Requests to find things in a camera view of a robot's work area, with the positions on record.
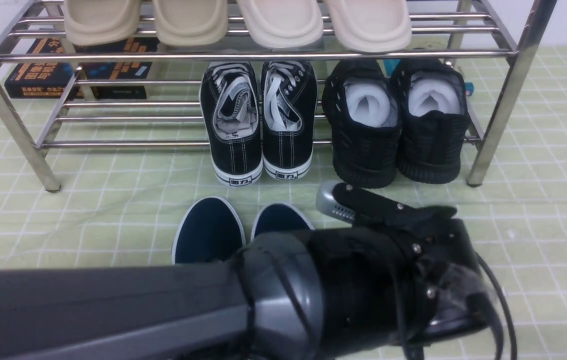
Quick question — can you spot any right black lace-up sneaker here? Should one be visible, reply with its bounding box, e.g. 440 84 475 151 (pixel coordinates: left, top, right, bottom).
260 61 319 182

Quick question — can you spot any far left beige slipper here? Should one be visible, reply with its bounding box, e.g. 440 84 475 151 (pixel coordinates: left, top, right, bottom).
63 0 142 46

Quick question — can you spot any black lace-up sneaker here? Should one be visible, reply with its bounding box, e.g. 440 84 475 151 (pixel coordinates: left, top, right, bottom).
199 61 264 187
260 61 319 182

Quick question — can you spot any cream slipper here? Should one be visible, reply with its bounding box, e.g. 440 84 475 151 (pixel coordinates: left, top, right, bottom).
323 0 412 54
236 0 324 49

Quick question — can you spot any far right cream slipper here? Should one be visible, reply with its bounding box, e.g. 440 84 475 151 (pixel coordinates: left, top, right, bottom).
323 0 412 54

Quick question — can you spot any left black knit shoe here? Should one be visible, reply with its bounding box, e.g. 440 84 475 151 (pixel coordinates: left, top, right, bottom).
321 58 402 189

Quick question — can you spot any navy canvas shoe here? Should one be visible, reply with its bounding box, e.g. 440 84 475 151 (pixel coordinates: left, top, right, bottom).
171 196 246 265
250 202 314 240

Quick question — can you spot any green checkered floor mat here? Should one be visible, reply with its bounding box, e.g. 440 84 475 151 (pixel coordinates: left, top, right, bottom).
0 46 567 360

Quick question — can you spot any black orange printed box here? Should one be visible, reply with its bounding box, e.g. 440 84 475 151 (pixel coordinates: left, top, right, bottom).
4 38 162 100

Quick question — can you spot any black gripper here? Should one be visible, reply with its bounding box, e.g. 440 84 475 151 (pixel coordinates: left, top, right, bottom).
393 205 495 345

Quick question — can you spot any beige slipper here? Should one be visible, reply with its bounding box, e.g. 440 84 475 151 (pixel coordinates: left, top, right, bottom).
152 0 229 47
63 0 142 46

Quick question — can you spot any black knit shoe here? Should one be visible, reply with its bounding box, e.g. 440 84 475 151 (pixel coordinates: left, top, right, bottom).
389 58 471 185
321 58 402 189

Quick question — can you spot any right black knit shoe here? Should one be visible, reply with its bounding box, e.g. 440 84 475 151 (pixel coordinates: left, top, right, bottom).
389 58 471 185

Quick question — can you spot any left black lace-up sneaker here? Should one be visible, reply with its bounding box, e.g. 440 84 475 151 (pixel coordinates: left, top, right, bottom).
199 61 264 187

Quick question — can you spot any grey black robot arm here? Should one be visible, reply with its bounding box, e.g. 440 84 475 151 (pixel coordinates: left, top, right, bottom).
0 206 504 360

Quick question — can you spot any steel shoe rack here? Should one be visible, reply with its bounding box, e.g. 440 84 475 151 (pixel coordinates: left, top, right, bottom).
0 0 556 194

